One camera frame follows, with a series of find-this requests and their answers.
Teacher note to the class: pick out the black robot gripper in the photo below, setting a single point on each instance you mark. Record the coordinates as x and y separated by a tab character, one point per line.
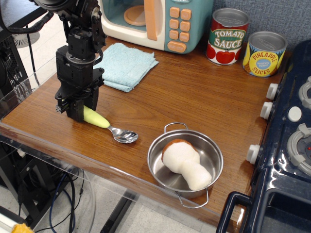
80	83

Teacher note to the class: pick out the spoon with green carrot handle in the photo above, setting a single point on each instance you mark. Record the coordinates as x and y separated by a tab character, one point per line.
120	135

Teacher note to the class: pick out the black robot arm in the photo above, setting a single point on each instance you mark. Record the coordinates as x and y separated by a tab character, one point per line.
82	26

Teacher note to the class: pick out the stainless steel pot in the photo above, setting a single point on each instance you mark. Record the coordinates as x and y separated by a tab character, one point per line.
211	158

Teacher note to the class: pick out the light blue folded cloth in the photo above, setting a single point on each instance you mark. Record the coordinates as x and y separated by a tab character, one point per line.
125	67

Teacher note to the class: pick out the plush mushroom toy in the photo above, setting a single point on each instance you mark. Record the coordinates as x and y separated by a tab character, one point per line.
181	157

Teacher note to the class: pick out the black desk at left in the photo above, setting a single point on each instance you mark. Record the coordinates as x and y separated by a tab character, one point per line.
21	17

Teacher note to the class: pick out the teal toy microwave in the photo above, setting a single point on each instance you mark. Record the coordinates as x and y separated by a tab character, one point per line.
170	25

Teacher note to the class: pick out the tomato sauce can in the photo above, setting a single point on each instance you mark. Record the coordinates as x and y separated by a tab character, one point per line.
226	36

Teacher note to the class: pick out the pineapple slices can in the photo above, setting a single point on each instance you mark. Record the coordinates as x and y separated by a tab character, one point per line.
264	53

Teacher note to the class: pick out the dark blue toy stove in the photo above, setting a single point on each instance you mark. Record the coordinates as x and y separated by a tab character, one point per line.
280	198

